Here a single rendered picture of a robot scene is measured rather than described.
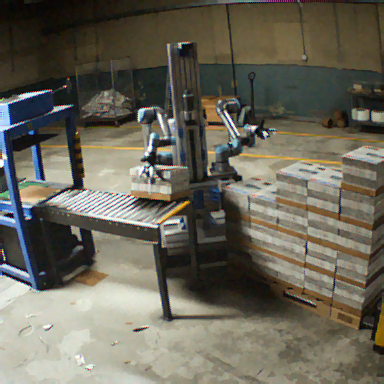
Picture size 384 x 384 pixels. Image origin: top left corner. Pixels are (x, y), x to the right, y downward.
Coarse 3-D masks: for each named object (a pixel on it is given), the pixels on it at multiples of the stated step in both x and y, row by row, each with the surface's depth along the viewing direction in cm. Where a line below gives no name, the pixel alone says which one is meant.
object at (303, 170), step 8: (288, 168) 340; (296, 168) 339; (304, 168) 338; (312, 168) 336; (320, 168) 335; (328, 168) 334; (288, 176) 325; (296, 176) 322; (304, 176) 321; (312, 176) 319
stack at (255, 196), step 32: (224, 192) 385; (256, 192) 368; (256, 224) 367; (288, 224) 340; (320, 224) 315; (256, 256) 377; (320, 256) 322; (256, 288) 386; (288, 288) 358; (320, 288) 329
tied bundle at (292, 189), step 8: (280, 176) 333; (280, 184) 335; (288, 184) 329; (296, 184) 323; (304, 184) 318; (280, 192) 337; (288, 192) 331; (296, 192) 326; (304, 192) 320; (296, 200) 327; (304, 200) 321
